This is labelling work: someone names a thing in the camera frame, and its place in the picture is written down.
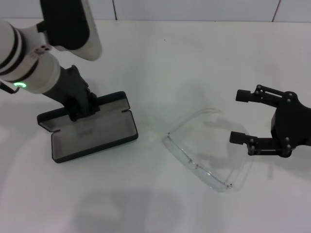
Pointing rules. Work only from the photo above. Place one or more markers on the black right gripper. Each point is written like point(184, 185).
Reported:
point(291, 121)

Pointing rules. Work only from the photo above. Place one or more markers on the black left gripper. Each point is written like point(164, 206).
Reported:
point(68, 85)

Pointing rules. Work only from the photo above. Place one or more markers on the black glasses case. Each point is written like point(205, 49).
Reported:
point(97, 138)

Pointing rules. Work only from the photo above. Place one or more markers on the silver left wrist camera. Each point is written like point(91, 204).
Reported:
point(68, 24)

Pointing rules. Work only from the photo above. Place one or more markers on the clear white glasses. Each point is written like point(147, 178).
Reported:
point(183, 159)

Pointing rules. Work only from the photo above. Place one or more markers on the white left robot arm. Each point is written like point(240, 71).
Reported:
point(14, 48)

